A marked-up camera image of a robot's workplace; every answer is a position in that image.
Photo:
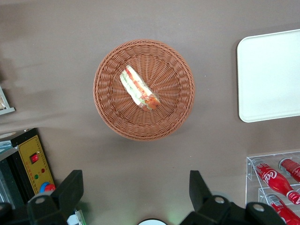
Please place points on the red cola bottle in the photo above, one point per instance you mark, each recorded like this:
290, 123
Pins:
272, 180
283, 211
291, 167

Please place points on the red emergency stop button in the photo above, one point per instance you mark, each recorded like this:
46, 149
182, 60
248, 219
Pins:
48, 187

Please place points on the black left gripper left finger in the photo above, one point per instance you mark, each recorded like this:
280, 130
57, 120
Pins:
68, 194

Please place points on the black food warmer yellow panel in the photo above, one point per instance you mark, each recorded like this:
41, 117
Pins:
25, 152

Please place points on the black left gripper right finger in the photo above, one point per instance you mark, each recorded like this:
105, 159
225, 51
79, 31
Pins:
201, 201

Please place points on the beige rectangular serving tray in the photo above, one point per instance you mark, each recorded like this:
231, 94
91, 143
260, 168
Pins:
269, 82

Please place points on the grey snack tray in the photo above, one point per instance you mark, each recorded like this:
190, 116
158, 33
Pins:
5, 110

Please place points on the round brown wicker basket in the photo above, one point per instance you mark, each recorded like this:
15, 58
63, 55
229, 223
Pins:
164, 117

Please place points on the clear acrylic bottle rack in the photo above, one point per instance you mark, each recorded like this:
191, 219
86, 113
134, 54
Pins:
249, 168

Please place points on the triangle sandwich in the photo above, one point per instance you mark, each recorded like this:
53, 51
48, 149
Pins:
136, 86

